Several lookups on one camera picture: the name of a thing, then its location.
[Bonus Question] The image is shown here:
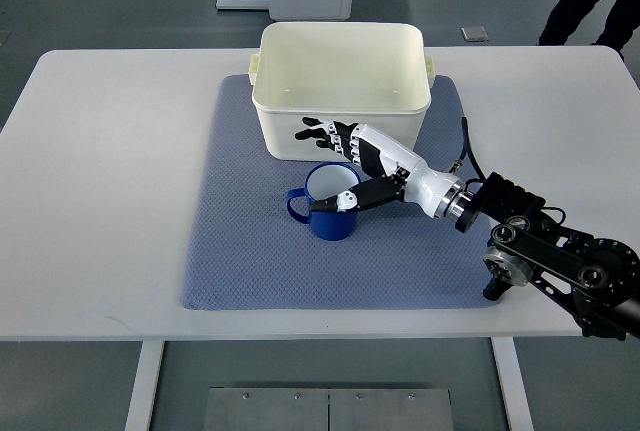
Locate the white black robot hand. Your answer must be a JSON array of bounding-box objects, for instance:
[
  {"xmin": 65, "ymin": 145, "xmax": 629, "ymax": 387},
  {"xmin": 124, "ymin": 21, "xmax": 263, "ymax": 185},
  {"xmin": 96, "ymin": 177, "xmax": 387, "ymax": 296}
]
[{"xmin": 295, "ymin": 117, "xmax": 470, "ymax": 220}]

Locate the blue mug white inside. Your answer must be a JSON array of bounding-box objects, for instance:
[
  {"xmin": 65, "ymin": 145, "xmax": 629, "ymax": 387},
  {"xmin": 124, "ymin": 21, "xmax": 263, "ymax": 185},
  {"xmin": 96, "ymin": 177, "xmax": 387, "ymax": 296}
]
[{"xmin": 286, "ymin": 163, "xmax": 360, "ymax": 241}]

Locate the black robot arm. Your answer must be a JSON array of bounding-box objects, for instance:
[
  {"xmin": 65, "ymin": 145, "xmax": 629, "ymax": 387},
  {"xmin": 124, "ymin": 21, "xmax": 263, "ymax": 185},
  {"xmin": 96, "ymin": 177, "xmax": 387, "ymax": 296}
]
[{"xmin": 447, "ymin": 173, "xmax": 639, "ymax": 341}]

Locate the white plastic box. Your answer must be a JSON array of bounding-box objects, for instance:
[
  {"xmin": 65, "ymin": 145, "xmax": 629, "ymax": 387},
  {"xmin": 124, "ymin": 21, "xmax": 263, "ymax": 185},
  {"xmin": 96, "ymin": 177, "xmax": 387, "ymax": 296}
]
[{"xmin": 249, "ymin": 22, "xmax": 435, "ymax": 161}]

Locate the small grey floor plate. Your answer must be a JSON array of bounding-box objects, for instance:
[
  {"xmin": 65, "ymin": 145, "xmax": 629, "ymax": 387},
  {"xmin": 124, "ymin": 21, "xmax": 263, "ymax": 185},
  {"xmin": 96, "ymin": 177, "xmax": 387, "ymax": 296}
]
[{"xmin": 460, "ymin": 26, "xmax": 489, "ymax": 42}]

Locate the blue quilted mat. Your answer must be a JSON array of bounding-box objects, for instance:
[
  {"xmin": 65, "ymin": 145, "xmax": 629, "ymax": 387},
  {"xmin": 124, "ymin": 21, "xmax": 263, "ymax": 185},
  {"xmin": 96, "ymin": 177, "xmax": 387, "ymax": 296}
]
[{"xmin": 181, "ymin": 75, "xmax": 491, "ymax": 311}]

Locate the person in dark clothes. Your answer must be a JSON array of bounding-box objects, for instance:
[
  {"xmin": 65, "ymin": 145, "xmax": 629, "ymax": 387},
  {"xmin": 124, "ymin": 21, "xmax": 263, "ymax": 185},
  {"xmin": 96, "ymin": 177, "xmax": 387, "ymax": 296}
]
[{"xmin": 538, "ymin": 0, "xmax": 639, "ymax": 52}]

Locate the grey metal floor plate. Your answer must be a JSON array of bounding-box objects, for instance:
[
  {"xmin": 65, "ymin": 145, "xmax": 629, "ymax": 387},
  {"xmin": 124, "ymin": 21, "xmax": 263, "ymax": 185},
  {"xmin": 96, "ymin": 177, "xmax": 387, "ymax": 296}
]
[{"xmin": 204, "ymin": 387, "xmax": 454, "ymax": 430}]

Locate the white table frame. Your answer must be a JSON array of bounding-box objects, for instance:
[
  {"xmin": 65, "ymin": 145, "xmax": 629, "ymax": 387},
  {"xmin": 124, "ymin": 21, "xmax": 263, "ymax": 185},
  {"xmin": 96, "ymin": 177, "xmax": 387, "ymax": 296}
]
[{"xmin": 125, "ymin": 337, "xmax": 534, "ymax": 430}]

